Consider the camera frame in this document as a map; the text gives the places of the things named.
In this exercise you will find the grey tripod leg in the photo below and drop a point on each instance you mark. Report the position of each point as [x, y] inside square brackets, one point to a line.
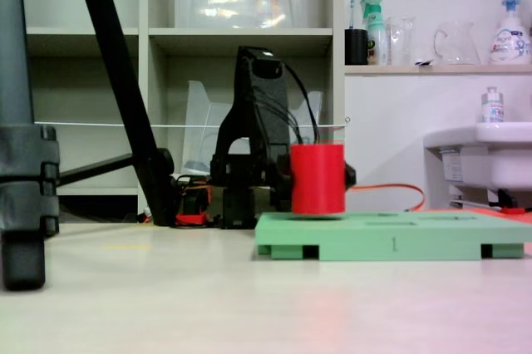
[16, 80]

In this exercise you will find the clear plastic cup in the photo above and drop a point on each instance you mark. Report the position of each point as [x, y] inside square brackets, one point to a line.
[402, 42]

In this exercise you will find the red cylinder block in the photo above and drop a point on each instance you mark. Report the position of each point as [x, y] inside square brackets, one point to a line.
[318, 179]

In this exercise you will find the black tripod leg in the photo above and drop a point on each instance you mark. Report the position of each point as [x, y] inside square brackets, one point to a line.
[112, 59]

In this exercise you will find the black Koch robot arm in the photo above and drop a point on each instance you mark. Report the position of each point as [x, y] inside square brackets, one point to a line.
[266, 100]

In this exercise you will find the black table clamp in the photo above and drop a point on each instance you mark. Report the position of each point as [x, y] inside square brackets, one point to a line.
[193, 200]

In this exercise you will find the blue toothbrush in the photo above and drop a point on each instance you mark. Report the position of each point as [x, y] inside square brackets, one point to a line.
[352, 13]

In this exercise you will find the small red piece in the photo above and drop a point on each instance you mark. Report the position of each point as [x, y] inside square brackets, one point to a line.
[513, 210]

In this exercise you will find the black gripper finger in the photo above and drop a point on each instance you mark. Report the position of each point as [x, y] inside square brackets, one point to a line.
[350, 175]
[284, 167]

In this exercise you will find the white sink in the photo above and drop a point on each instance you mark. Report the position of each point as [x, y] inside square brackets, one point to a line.
[498, 154]

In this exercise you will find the small clear sanitizer bottle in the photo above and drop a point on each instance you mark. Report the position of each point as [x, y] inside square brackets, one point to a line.
[493, 109]

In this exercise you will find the white foam soap bottle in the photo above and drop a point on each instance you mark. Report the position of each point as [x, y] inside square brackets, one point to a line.
[510, 44]

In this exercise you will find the green shape sorter board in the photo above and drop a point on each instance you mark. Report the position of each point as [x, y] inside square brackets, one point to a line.
[374, 242]

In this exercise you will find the green spray bottle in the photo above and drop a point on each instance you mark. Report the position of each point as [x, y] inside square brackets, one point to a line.
[376, 34]

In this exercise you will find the clear plastic file tray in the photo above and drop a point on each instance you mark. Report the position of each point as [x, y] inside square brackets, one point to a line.
[199, 121]

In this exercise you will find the black tripod brace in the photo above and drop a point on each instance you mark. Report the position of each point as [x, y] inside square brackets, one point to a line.
[95, 169]

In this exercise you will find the red base clamp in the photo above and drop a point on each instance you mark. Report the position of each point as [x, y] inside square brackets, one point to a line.
[191, 219]

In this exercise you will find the black cup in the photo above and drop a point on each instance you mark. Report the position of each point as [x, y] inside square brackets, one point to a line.
[356, 47]

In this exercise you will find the clear glass pitcher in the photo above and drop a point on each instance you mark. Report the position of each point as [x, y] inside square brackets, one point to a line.
[459, 46]

